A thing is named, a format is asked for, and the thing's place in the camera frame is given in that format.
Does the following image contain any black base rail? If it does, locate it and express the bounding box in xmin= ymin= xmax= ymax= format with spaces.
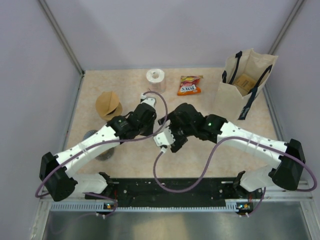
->
xmin=84 ymin=177 xmax=253 ymax=208

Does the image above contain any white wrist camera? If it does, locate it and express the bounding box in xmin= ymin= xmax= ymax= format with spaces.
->
xmin=153 ymin=127 xmax=175 ymax=154
xmin=140 ymin=93 xmax=157 ymax=108

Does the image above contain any brown box in bag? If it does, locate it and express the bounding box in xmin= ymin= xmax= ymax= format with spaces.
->
xmin=233 ymin=73 xmax=257 ymax=97

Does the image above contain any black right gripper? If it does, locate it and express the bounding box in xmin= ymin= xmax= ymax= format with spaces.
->
xmin=158 ymin=112 xmax=196 ymax=153

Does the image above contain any white toilet paper roll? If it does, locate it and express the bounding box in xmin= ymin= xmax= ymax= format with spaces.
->
xmin=146 ymin=68 xmax=166 ymax=94

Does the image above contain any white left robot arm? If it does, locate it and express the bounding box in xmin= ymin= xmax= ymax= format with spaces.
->
xmin=39 ymin=98 xmax=157 ymax=202

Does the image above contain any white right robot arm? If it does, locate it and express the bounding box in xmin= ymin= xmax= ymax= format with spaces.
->
xmin=167 ymin=103 xmax=306 ymax=198

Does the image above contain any brown paper coffee filter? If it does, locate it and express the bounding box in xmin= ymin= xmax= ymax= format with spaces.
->
xmin=95 ymin=91 xmax=120 ymax=117

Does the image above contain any cream canvas tote bag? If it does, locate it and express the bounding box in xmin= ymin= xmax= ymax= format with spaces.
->
xmin=213 ymin=48 xmax=278 ymax=122

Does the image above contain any glass pitcher with handle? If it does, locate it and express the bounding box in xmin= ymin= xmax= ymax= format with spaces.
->
xmin=95 ymin=147 xmax=115 ymax=161

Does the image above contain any orange snack bag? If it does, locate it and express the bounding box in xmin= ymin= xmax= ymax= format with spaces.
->
xmin=177 ymin=75 xmax=203 ymax=96

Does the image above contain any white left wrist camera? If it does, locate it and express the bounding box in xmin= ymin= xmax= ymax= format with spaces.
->
xmin=140 ymin=93 xmax=157 ymax=108

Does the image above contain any grey slotted cable duct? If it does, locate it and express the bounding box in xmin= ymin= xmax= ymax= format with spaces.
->
xmin=49 ymin=199 xmax=253 ymax=213

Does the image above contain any wooden dripper ring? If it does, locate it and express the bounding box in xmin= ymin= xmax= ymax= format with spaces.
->
xmin=101 ymin=103 xmax=123 ymax=122

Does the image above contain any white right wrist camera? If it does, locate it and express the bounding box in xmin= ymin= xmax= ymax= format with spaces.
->
xmin=153 ymin=127 xmax=175 ymax=154

